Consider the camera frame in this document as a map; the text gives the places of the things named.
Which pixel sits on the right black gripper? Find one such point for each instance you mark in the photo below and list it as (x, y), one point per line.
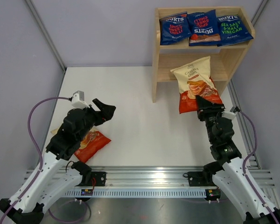
(203, 106)

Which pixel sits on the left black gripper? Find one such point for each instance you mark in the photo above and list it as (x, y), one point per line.
(106, 114)

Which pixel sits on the cream orange cassava chips bag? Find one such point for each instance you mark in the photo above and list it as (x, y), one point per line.
(194, 80)

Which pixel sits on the blue Burts chilli bag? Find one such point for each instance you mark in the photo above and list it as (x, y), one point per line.
(174, 28)
(204, 29)

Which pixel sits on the blue Burts sea salt bag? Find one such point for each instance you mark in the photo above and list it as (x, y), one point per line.
(232, 30)

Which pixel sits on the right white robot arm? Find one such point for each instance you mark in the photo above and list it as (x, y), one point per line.
(229, 171)

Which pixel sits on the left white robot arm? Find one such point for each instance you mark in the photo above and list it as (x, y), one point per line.
(29, 204)

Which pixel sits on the wooden two-tier shelf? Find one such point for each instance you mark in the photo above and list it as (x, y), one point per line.
(224, 60)

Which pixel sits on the cream orange cassava bag left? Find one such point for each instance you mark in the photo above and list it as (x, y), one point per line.
(91, 143)

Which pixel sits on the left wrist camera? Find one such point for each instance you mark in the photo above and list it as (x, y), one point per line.
(77, 100)

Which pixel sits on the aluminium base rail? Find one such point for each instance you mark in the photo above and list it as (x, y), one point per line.
(157, 182)

